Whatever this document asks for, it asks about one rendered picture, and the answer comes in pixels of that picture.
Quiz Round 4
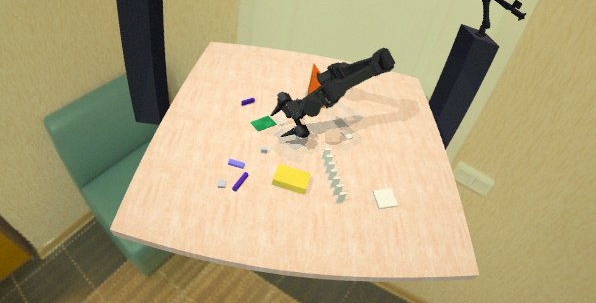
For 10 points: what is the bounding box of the green rectangular block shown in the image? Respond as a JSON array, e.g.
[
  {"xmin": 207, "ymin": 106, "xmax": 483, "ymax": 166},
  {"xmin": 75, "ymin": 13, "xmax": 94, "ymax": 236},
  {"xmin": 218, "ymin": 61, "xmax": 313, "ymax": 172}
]
[{"xmin": 250, "ymin": 115, "xmax": 277, "ymax": 132}]

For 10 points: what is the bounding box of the yellow rectangular block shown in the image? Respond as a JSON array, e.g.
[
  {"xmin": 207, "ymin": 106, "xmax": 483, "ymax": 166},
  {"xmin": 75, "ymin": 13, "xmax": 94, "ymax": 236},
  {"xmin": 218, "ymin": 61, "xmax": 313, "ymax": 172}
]
[{"xmin": 272, "ymin": 164, "xmax": 311, "ymax": 195}]

